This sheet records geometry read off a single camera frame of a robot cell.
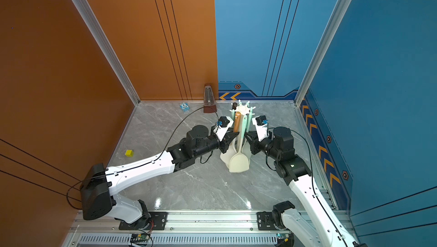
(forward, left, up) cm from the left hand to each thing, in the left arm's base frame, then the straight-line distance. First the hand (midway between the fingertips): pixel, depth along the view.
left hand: (237, 129), depth 70 cm
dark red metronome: (+36, +16, -24) cm, 46 cm away
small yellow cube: (+2, +58, -27) cm, 64 cm away
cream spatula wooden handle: (-7, -2, -15) cm, 17 cm away
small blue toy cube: (+38, +33, -28) cm, 57 cm away
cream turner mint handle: (-1, -4, +4) cm, 6 cm away
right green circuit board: (-34, -21, -32) cm, 51 cm away
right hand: (0, -4, -3) cm, 5 cm away
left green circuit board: (-34, +39, -31) cm, 61 cm away
